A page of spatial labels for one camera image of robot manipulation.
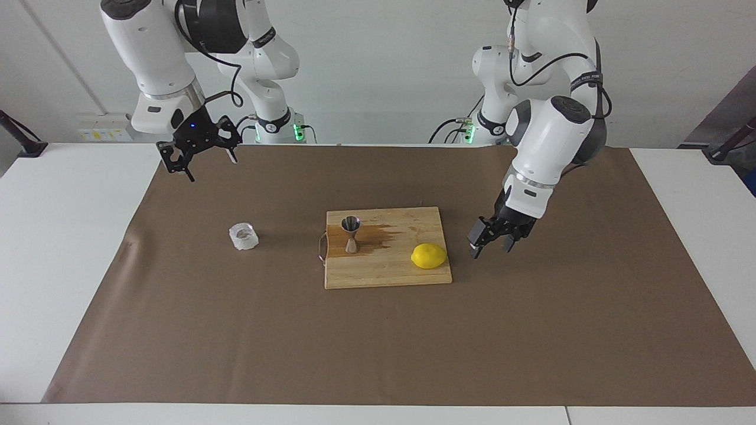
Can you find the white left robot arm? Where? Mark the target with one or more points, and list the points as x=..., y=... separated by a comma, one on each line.
x=555, y=136

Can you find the dark brown panel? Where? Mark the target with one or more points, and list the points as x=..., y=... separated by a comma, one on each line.
x=726, y=112

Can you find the yellow lemon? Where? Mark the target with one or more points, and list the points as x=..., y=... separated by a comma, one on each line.
x=429, y=256

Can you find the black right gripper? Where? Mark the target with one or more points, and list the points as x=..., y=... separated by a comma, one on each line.
x=198, y=133

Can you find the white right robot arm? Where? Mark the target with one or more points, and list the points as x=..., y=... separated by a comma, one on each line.
x=147, y=47

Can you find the black clamp stand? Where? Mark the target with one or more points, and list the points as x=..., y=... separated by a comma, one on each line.
x=29, y=147
x=723, y=152

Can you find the steel double jigger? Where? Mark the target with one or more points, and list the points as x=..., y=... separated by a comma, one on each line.
x=351, y=242

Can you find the brown paper table mat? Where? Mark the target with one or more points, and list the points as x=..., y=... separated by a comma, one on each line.
x=378, y=342

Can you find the blue object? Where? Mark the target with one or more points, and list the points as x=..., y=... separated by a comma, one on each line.
x=752, y=183

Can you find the white wall socket panel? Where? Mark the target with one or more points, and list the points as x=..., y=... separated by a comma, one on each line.
x=106, y=133

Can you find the wooden cutting board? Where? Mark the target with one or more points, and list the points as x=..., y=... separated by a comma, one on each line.
x=390, y=271

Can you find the small clear glass cup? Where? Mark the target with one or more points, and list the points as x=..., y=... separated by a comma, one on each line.
x=243, y=236

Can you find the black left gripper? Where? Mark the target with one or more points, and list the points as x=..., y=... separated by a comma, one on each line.
x=512, y=221

